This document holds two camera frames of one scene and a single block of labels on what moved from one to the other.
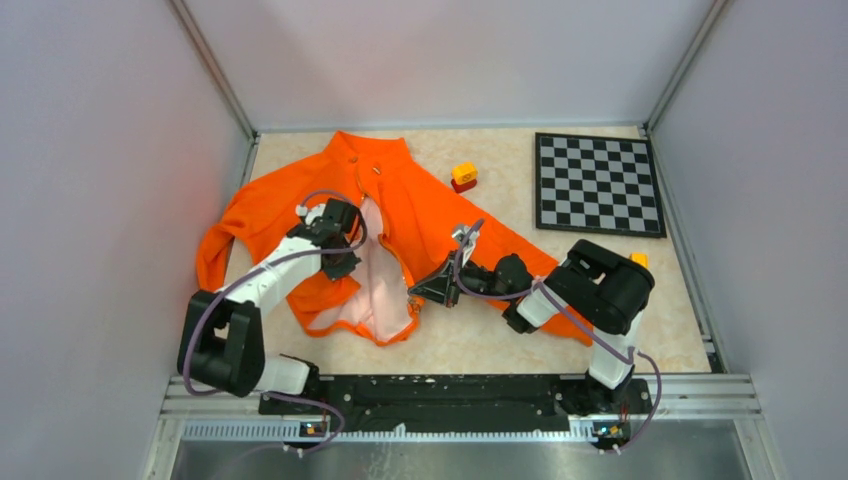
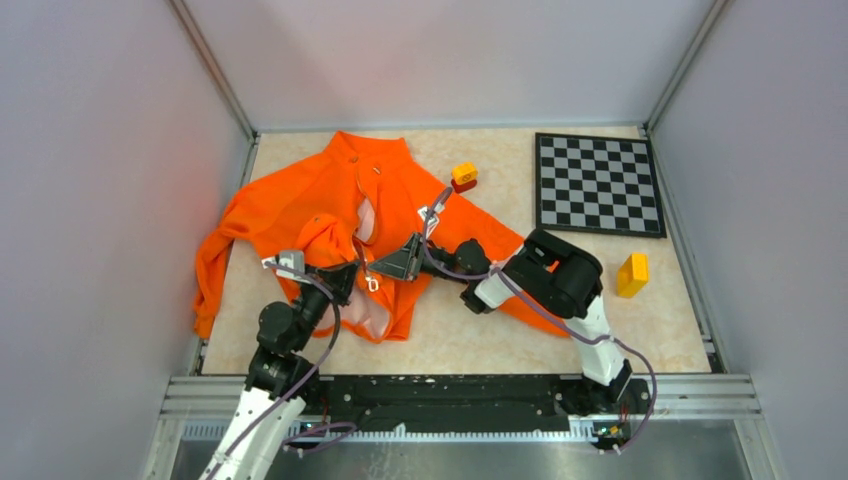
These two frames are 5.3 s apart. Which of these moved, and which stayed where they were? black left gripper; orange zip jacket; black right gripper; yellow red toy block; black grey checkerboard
Moved: black right gripper; black left gripper
Stayed: orange zip jacket; black grey checkerboard; yellow red toy block
